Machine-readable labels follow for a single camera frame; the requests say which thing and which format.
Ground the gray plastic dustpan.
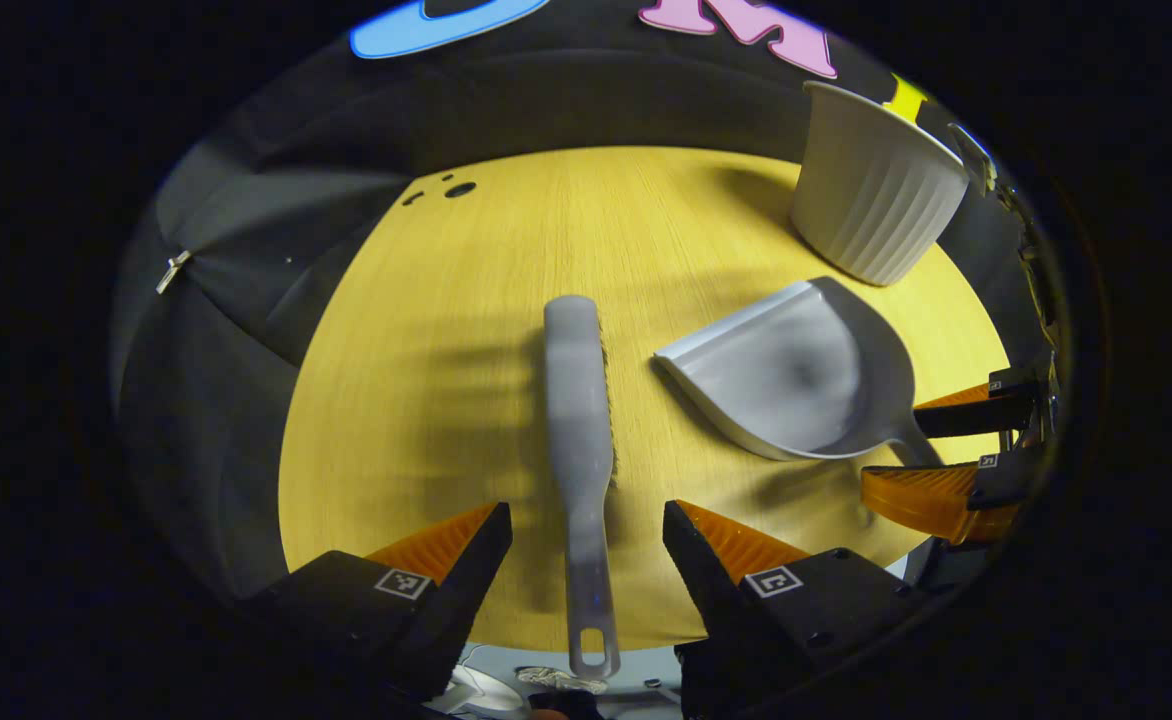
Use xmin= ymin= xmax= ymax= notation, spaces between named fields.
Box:
xmin=653 ymin=276 xmax=947 ymax=469

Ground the yellow wooden desktop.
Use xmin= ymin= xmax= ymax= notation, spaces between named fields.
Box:
xmin=278 ymin=146 xmax=1010 ymax=653

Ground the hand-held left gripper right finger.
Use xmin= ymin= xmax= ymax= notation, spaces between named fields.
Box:
xmin=662 ymin=500 xmax=937 ymax=720

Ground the black backdrop cloth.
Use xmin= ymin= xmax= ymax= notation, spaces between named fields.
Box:
xmin=111 ymin=0 xmax=1047 ymax=601

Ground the white ribbed garbage bin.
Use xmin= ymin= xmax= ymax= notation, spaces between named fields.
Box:
xmin=789 ymin=80 xmax=972 ymax=288

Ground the small gray broom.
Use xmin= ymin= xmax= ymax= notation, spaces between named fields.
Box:
xmin=543 ymin=295 xmax=622 ymax=681

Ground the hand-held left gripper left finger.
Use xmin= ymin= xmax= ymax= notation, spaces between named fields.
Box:
xmin=241 ymin=501 xmax=514 ymax=701

